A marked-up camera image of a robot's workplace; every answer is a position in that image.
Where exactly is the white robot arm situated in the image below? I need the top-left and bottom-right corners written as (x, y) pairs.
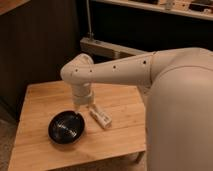
top-left (60, 48), bottom-right (213, 171)

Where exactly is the wooden shelf with items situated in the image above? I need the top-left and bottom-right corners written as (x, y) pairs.
top-left (93, 0), bottom-right (213, 21)

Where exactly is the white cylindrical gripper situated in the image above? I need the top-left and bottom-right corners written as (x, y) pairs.
top-left (72, 83), bottom-right (94, 110)

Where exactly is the light wooden table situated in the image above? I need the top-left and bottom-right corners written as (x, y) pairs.
top-left (8, 81), bottom-right (146, 171)

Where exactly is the long wooden bench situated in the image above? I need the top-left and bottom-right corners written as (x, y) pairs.
top-left (80, 37), bottom-right (144, 59)

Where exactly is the metal pole with base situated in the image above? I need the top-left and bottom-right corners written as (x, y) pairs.
top-left (86, 0), bottom-right (94, 41)

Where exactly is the black ceramic bowl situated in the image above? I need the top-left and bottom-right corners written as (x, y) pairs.
top-left (48, 111), bottom-right (85, 144)

